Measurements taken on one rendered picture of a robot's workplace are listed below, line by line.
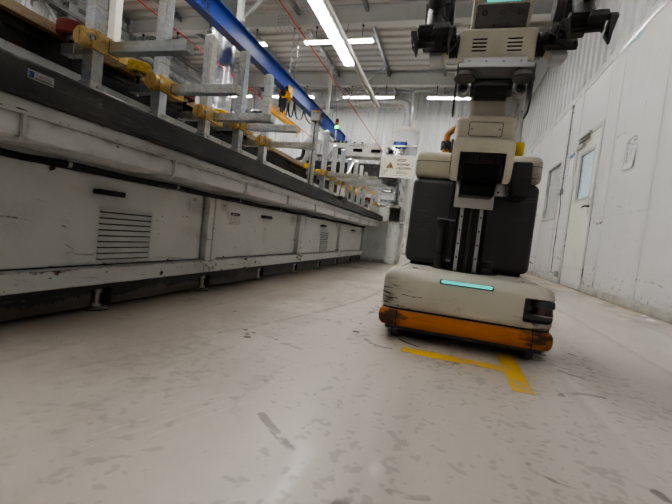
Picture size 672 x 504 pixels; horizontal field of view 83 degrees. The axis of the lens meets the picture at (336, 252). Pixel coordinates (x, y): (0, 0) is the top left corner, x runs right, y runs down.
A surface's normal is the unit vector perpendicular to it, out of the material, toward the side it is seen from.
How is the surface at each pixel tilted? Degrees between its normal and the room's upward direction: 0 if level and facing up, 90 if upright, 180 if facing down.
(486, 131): 98
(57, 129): 90
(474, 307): 90
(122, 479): 0
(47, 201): 93
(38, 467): 0
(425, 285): 90
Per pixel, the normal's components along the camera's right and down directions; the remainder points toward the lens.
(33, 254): 0.95, 0.13
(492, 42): -0.29, 0.16
